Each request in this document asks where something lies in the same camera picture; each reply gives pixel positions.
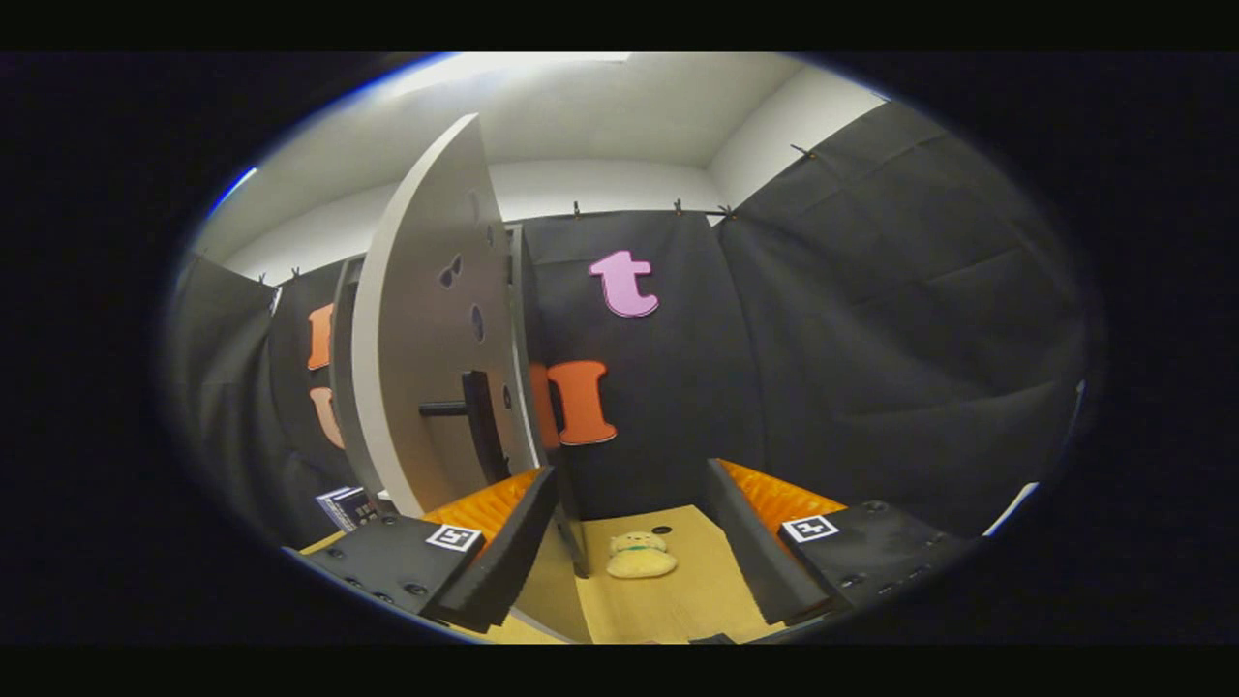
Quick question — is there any yellow plush toy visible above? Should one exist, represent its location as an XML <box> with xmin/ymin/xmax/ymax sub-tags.
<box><xmin>606</xmin><ymin>530</ymin><xmax>680</xmax><ymax>581</ymax></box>

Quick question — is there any dark grey cabinet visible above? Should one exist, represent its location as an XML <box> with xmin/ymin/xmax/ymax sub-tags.
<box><xmin>328</xmin><ymin>224</ymin><xmax>592</xmax><ymax>582</ymax></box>

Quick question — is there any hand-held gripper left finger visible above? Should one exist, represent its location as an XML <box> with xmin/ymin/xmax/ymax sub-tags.
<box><xmin>281</xmin><ymin>467</ymin><xmax>559</xmax><ymax>635</ymax></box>

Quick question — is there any black backdrop cloth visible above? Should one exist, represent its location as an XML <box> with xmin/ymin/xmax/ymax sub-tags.
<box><xmin>165</xmin><ymin>101</ymin><xmax>1101</xmax><ymax>545</ymax></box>

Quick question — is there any white cabinet door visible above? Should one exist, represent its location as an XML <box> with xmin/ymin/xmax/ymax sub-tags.
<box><xmin>349</xmin><ymin>113</ymin><xmax>544</xmax><ymax>520</ymax></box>

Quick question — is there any ceiling light strip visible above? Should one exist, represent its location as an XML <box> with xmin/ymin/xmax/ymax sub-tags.
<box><xmin>204</xmin><ymin>166</ymin><xmax>259</xmax><ymax>220</ymax></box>

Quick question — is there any black door handle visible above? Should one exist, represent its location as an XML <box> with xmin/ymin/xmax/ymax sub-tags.
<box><xmin>418</xmin><ymin>370</ymin><xmax>511</xmax><ymax>486</ymax></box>

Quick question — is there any dark blue book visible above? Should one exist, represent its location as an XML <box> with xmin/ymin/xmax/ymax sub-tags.
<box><xmin>315</xmin><ymin>485</ymin><xmax>381</xmax><ymax>534</ymax></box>

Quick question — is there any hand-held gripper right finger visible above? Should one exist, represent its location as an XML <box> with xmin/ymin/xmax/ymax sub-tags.
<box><xmin>704</xmin><ymin>458</ymin><xmax>981</xmax><ymax>628</ymax></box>

